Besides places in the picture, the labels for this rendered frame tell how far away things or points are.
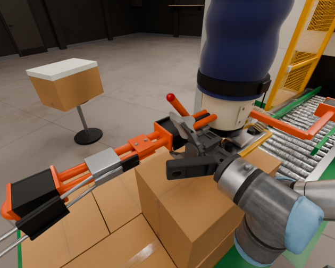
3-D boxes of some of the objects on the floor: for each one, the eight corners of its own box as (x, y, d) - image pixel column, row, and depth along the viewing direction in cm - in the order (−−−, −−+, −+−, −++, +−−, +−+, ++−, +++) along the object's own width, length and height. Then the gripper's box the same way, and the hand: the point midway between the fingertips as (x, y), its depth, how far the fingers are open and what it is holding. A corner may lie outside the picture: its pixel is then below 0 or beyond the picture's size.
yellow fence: (285, 116, 297) (372, -61, 171) (291, 119, 291) (386, -64, 165) (248, 142, 241) (336, -94, 115) (254, 145, 235) (355, -100, 109)
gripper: (231, 186, 47) (183, 148, 59) (252, 129, 35) (187, 97, 48) (211, 203, 43) (164, 159, 55) (227, 145, 31) (163, 106, 44)
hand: (167, 134), depth 50 cm, fingers open, 14 cm apart
